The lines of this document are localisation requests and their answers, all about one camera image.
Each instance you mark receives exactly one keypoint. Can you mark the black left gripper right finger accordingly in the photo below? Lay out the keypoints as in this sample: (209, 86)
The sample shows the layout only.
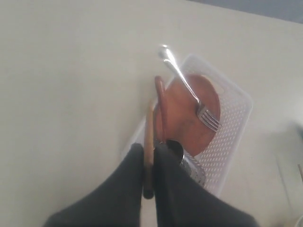
(181, 202)

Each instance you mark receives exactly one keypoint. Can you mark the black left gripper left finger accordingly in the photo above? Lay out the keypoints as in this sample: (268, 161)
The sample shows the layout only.
(115, 203)

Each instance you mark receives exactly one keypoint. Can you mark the wooden handled metal scoop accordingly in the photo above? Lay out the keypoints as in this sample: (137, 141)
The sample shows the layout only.
(184, 159)

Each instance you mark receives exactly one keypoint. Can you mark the wooden chopstick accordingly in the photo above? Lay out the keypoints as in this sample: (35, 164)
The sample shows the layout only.
(148, 147)
(300, 171)

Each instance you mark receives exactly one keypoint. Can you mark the wooden chopstick back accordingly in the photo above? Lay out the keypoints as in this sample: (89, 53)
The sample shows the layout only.
(300, 171)

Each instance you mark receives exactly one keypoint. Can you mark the white perforated plastic basket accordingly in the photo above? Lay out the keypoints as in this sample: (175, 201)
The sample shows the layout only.
(236, 106)

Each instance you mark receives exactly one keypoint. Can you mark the brown round plate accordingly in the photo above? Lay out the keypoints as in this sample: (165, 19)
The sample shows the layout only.
(183, 124)

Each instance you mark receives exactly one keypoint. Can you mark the silver fork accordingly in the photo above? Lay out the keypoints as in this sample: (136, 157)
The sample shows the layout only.
(202, 112)

